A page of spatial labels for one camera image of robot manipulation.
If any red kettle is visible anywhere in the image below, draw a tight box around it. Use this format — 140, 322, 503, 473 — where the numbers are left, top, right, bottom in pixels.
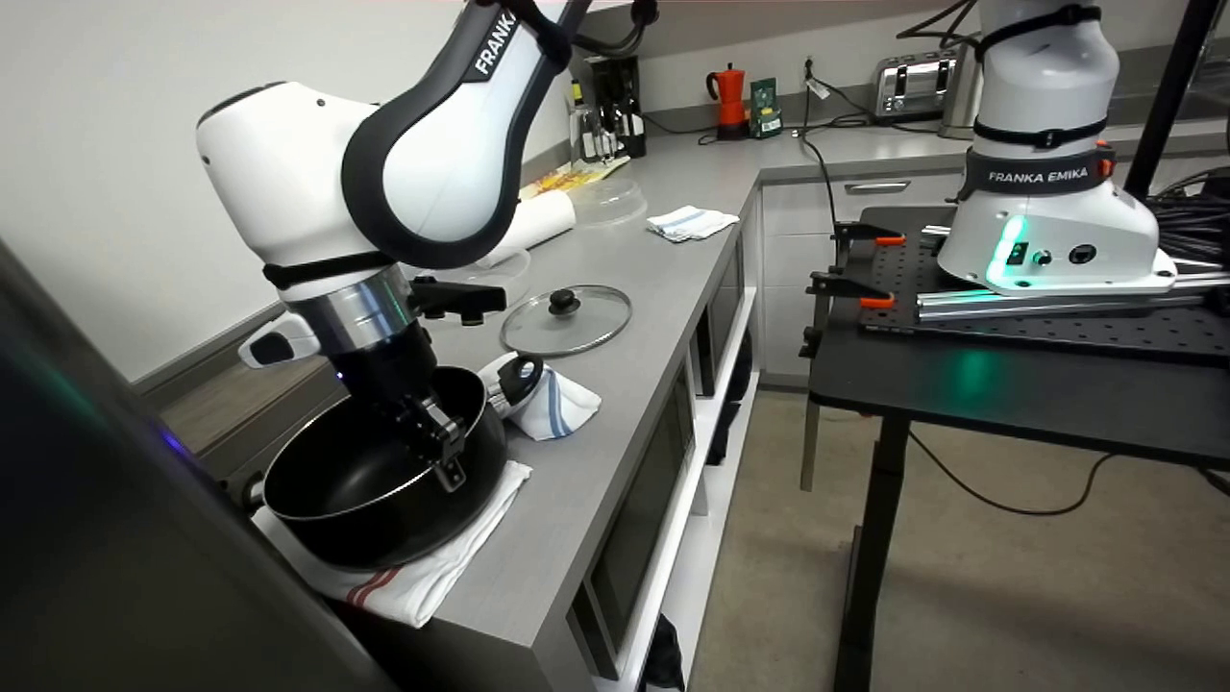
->
706, 62, 749, 139

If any glass pot lid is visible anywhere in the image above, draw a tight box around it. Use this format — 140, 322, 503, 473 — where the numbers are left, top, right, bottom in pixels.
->
501, 285, 632, 358

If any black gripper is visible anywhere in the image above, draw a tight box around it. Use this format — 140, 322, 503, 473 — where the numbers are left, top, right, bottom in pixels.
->
331, 326, 463, 442

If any orange black clamp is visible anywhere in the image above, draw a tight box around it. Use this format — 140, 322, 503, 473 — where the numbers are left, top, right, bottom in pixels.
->
808, 272, 895, 310
833, 222, 909, 251

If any black coffee machine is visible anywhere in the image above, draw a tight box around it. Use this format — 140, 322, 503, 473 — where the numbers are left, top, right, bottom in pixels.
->
586, 57, 647, 159

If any black floor cable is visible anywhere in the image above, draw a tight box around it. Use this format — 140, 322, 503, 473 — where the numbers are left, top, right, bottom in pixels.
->
905, 426, 1230, 523

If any built-in microwave oven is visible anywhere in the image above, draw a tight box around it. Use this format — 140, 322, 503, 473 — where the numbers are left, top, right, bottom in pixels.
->
573, 378, 692, 672

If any green small box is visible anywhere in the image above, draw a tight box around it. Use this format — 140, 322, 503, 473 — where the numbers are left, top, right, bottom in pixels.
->
749, 76, 785, 139

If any red striped white towel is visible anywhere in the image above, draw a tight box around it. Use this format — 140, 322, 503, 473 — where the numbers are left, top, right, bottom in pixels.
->
255, 460, 532, 627

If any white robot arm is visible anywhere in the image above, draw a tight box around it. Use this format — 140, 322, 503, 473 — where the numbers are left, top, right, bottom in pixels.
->
195, 0, 1178, 442

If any silver toaster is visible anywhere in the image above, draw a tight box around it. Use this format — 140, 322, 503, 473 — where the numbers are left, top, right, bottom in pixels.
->
874, 51, 956, 122

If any crumpled blue striped towel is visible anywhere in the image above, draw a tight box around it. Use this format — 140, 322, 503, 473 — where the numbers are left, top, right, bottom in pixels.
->
481, 355, 599, 442

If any folded blue striped towel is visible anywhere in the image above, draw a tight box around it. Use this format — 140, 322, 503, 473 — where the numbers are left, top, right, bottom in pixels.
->
651, 204, 736, 244

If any black cooking pot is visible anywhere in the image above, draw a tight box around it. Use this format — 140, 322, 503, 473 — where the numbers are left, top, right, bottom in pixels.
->
262, 367, 509, 568

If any black robot table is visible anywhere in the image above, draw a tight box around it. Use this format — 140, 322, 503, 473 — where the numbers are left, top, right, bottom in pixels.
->
804, 207, 1230, 692

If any paper towel roll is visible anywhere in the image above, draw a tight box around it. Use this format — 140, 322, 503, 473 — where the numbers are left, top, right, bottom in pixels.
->
487, 191, 577, 265

